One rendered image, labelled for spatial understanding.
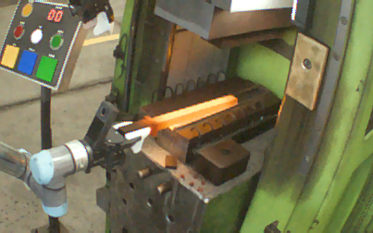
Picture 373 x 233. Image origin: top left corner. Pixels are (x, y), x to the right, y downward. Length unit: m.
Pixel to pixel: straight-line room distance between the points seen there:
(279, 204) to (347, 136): 0.33
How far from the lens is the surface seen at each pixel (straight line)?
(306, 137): 1.23
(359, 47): 1.09
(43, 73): 1.56
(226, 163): 1.28
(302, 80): 1.17
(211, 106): 1.43
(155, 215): 1.45
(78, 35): 1.55
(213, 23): 1.17
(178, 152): 1.36
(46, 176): 1.10
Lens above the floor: 1.71
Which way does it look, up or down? 31 degrees down
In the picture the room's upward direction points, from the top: 10 degrees clockwise
